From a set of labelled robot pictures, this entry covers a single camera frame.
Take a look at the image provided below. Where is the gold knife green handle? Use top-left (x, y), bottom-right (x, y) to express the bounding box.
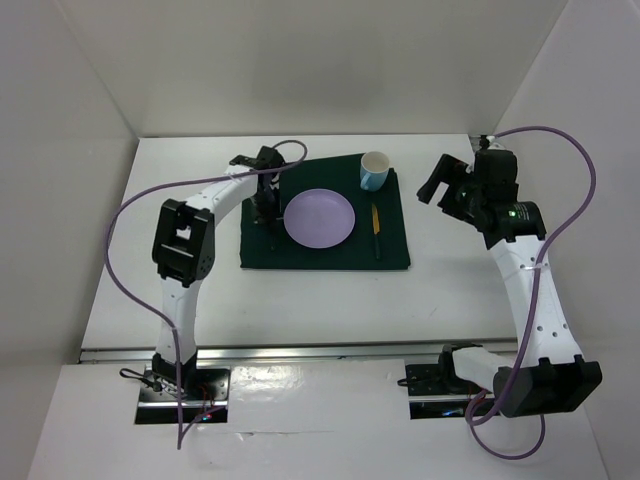
top-left (371, 203), bottom-right (382, 261)

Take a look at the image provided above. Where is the lilac plastic plate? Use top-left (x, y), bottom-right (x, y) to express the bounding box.
top-left (283, 188), bottom-right (356, 249)

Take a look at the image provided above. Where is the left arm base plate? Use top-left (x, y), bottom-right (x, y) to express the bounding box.
top-left (119, 368), bottom-right (231, 425)

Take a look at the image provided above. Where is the dark green cloth napkin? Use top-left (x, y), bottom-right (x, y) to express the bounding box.
top-left (240, 153), bottom-right (411, 271)

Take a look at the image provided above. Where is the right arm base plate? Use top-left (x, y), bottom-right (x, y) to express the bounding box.
top-left (397, 363), bottom-right (481, 420)

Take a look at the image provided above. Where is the aluminium rail front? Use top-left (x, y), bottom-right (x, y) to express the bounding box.
top-left (78, 335), bottom-right (524, 362)

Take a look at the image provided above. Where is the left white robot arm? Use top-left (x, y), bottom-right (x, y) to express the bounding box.
top-left (152, 146), bottom-right (285, 399)

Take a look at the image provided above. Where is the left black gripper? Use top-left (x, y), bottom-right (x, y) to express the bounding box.
top-left (250, 185), bottom-right (283, 233)

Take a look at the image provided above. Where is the blue mug white inside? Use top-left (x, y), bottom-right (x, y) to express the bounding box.
top-left (360, 151), bottom-right (390, 192)

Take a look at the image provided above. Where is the gold fork green handle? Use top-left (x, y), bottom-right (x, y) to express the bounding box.
top-left (269, 224), bottom-right (278, 251)

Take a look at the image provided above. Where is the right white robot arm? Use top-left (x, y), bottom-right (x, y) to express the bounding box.
top-left (417, 148), bottom-right (603, 418)

